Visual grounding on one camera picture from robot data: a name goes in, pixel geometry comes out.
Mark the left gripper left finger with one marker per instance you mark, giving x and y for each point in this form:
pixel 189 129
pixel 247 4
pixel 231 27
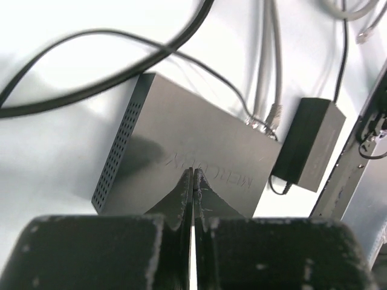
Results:
pixel 170 265

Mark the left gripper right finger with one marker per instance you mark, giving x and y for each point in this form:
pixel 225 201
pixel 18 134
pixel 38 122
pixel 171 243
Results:
pixel 218 239

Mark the black network switch box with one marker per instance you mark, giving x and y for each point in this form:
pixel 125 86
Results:
pixel 166 129

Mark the black power adapter brick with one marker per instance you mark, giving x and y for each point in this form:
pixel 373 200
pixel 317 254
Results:
pixel 309 144

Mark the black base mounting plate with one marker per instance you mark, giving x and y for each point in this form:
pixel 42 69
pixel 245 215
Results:
pixel 355 155

